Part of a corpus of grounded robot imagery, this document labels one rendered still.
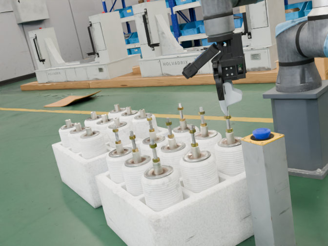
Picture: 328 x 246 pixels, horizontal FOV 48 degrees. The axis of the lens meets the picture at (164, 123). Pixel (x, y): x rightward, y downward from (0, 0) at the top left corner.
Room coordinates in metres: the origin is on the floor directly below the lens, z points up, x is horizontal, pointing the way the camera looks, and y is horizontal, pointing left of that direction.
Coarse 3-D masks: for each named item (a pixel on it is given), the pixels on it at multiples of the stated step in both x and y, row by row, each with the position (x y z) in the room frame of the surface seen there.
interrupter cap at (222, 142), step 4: (236, 136) 0.99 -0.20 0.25; (220, 140) 0.98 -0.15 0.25; (224, 140) 0.98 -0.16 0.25; (236, 140) 0.96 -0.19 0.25; (240, 140) 0.95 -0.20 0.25; (220, 144) 0.94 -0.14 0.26; (224, 144) 0.94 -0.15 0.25; (228, 144) 0.93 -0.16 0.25; (232, 144) 0.93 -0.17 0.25; (236, 144) 0.92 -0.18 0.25; (240, 144) 0.92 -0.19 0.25
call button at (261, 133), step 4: (260, 128) 0.80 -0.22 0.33; (264, 128) 0.79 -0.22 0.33; (252, 132) 0.79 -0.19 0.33; (256, 132) 0.78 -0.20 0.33; (260, 132) 0.77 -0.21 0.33; (264, 132) 0.77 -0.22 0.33; (268, 132) 0.77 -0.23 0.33; (256, 136) 0.77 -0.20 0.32; (260, 136) 0.77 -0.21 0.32; (264, 136) 0.76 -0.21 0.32; (268, 136) 0.77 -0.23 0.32
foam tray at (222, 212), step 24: (120, 192) 0.93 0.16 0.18; (192, 192) 0.84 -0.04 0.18; (216, 192) 0.83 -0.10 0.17; (240, 192) 0.86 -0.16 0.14; (120, 216) 0.94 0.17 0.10; (144, 216) 0.78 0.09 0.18; (168, 216) 0.76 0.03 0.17; (192, 216) 0.79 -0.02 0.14; (216, 216) 0.82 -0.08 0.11; (240, 216) 0.86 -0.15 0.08; (144, 240) 0.81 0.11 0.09; (168, 240) 0.76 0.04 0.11; (192, 240) 0.79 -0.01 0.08; (216, 240) 0.82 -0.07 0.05; (240, 240) 0.85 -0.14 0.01
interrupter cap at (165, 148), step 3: (165, 144) 1.03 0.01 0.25; (168, 144) 1.03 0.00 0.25; (177, 144) 1.02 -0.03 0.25; (180, 144) 1.01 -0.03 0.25; (183, 144) 1.01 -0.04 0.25; (162, 147) 1.02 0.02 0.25; (165, 147) 1.01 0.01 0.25; (168, 147) 1.01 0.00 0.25; (177, 147) 1.00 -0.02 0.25; (180, 147) 0.99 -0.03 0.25; (183, 147) 0.98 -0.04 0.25; (162, 150) 0.99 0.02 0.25; (165, 150) 0.99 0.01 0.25; (168, 150) 0.98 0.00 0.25; (171, 150) 0.98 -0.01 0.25; (174, 150) 0.97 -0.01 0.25; (177, 150) 0.97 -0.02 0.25
